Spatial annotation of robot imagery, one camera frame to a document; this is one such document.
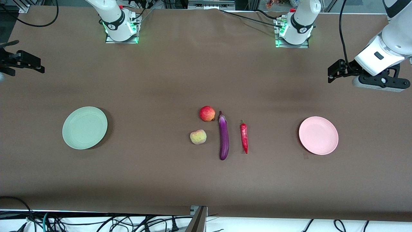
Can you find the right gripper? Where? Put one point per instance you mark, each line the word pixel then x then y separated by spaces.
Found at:
pixel 7 60

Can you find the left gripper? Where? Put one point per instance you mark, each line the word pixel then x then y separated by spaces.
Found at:
pixel 350 68

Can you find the red chili pepper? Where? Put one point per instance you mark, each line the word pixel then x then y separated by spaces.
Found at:
pixel 244 135

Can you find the purple eggplant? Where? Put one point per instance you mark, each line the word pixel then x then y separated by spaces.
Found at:
pixel 224 138

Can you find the red apple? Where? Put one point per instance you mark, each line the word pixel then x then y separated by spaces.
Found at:
pixel 207 113

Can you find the yellow pink peach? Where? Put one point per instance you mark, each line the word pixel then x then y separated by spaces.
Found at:
pixel 198 137

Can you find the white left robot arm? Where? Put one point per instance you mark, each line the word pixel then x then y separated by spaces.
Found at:
pixel 301 19

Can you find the aluminium corner profile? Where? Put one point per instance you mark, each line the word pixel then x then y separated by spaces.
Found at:
pixel 24 7

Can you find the pink plate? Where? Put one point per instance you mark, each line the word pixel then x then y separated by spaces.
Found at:
pixel 318 135

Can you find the light green plate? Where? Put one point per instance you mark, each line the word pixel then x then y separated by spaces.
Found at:
pixel 80 129

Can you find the orange red small objects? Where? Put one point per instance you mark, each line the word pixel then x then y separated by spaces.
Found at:
pixel 270 4

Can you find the grey metal bar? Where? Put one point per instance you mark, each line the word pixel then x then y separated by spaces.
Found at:
pixel 209 4

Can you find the brown table cloth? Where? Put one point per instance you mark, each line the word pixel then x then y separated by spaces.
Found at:
pixel 193 80

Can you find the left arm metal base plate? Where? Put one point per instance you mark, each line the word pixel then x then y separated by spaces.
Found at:
pixel 289 46

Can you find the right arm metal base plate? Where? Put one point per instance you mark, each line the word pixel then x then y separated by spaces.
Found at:
pixel 111 41

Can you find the aluminium frame post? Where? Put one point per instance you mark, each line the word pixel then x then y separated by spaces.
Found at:
pixel 198 222

